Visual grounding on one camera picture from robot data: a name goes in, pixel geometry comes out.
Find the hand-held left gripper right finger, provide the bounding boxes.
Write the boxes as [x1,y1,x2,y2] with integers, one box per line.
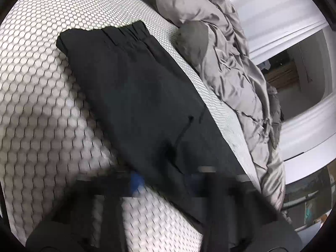
[188,166,290,233]

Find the grey puffy jacket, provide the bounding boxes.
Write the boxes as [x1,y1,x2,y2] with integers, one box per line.
[150,0,287,211]

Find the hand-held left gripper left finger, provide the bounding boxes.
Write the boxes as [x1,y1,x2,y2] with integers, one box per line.
[51,172,144,233]

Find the grey metal bar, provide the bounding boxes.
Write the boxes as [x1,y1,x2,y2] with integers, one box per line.
[283,191,330,210]

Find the black pants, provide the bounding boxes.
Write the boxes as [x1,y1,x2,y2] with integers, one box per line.
[56,21,263,225]

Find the white honeycomb mattress cover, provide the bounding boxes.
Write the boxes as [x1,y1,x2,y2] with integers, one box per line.
[0,0,263,252]

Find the white door frame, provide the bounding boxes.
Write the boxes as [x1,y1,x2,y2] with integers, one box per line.
[223,0,336,185]

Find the wooden furniture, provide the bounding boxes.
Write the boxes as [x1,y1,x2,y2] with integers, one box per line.
[266,67,300,87]

